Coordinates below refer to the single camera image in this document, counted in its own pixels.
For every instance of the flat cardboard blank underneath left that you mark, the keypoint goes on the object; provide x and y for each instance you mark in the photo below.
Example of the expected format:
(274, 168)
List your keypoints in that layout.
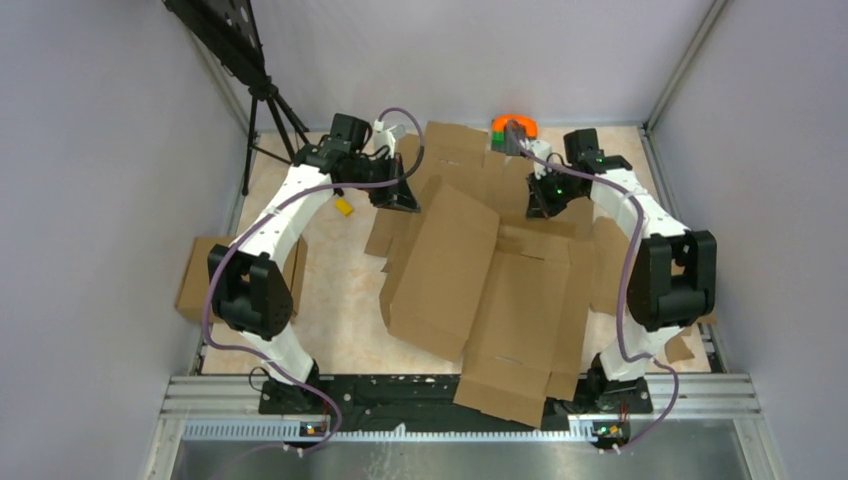
(460, 156)

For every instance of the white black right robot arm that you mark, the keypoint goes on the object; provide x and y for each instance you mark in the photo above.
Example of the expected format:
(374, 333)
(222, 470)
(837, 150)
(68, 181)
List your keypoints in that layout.
(668, 277)

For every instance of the flat cardboard blank at right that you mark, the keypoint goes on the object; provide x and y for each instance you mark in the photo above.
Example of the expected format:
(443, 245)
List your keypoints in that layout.
(685, 352)

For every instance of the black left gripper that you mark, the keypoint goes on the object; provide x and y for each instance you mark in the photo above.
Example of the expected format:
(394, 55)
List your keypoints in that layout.
(398, 195)

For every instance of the large cardboard box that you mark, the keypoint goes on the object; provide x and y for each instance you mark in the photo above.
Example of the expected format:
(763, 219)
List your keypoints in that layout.
(507, 298)

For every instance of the folded brown cardboard box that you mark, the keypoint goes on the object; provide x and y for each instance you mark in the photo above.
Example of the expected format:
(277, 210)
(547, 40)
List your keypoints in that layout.
(193, 289)

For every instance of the small yellow block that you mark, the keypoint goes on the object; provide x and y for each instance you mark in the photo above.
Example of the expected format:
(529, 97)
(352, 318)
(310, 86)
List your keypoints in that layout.
(343, 207)

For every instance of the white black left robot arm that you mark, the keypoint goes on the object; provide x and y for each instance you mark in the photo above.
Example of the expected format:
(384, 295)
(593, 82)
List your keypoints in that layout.
(247, 289)

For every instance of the aluminium frame rail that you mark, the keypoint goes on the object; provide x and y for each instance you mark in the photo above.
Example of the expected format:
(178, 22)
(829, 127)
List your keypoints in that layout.
(703, 426)

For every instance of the orange green grey toy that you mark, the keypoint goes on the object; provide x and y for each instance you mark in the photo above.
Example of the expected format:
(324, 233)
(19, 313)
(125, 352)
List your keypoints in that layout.
(509, 133)

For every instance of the black tripod stand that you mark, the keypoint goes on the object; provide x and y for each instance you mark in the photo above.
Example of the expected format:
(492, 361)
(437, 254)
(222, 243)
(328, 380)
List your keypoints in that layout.
(229, 30)

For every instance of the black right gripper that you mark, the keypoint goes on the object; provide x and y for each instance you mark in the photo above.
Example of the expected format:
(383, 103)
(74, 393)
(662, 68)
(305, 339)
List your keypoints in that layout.
(538, 207)

